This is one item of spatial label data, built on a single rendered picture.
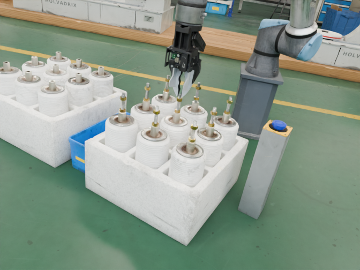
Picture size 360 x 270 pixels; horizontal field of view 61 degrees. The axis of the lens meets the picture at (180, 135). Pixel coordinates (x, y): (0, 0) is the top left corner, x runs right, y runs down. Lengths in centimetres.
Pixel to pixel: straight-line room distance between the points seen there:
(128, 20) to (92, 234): 235
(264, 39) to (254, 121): 36
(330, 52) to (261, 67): 164
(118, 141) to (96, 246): 29
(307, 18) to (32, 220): 113
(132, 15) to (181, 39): 218
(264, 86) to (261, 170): 55
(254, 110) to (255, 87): 11
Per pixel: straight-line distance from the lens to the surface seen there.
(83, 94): 118
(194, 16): 82
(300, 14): 126
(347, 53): 303
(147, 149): 84
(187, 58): 82
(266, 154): 92
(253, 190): 100
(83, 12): 316
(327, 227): 116
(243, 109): 145
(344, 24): 540
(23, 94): 120
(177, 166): 81
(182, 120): 97
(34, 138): 118
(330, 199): 129
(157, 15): 292
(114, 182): 95
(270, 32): 138
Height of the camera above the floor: 69
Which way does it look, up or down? 29 degrees down
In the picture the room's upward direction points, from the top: 9 degrees clockwise
